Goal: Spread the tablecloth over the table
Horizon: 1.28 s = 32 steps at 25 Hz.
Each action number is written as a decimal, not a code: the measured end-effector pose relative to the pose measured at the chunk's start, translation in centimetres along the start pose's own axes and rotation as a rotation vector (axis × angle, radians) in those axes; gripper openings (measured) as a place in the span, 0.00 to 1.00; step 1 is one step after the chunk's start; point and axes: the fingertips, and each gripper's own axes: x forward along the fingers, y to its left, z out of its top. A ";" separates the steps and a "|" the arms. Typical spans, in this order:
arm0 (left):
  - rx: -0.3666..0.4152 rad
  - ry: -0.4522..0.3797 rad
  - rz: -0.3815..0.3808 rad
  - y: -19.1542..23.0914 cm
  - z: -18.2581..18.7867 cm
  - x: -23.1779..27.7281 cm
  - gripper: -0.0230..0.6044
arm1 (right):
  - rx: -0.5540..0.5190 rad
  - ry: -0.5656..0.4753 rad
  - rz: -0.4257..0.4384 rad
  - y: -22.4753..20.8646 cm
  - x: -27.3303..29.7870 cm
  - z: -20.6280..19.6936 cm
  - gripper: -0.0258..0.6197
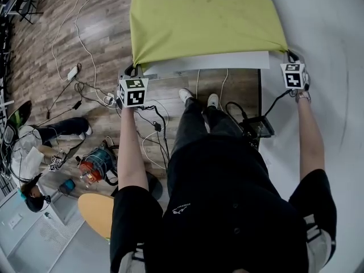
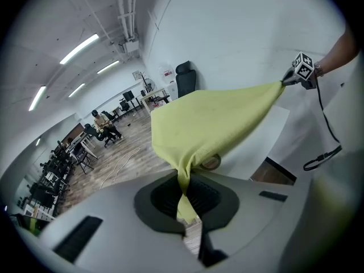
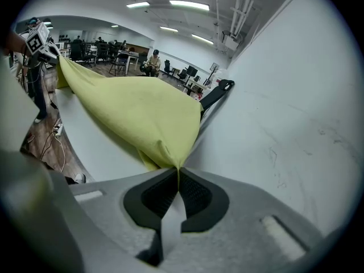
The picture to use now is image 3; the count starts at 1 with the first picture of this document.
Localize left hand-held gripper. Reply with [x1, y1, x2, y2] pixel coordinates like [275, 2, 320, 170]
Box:
[24, 21, 62, 68]

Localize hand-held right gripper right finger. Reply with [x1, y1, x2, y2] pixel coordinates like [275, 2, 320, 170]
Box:
[170, 166, 326, 273]

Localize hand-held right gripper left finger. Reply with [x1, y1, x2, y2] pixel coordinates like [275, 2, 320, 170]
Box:
[68, 167, 180, 273]

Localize yellow-green cloth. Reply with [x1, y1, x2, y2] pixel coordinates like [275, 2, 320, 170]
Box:
[56, 56, 203, 172]

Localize person's left forearm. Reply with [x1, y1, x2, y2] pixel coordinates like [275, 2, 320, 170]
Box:
[0, 30, 34, 57]

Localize row of black office chairs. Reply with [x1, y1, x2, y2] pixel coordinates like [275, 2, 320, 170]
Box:
[69, 38, 129, 68]

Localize black folding chair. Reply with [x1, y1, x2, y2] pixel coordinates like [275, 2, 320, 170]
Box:
[109, 52, 129, 76]

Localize white desk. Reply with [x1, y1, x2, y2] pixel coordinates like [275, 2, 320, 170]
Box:
[118, 49, 140, 76]

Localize black office chair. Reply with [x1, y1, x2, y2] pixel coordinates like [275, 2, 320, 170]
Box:
[176, 65, 199, 82]
[162, 59, 176, 78]
[198, 78, 235, 122]

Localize white ceiling unit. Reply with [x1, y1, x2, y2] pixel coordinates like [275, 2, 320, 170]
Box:
[221, 30, 243, 52]

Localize white ceiling pipes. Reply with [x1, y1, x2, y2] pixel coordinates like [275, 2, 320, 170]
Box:
[229, 0, 264, 39]

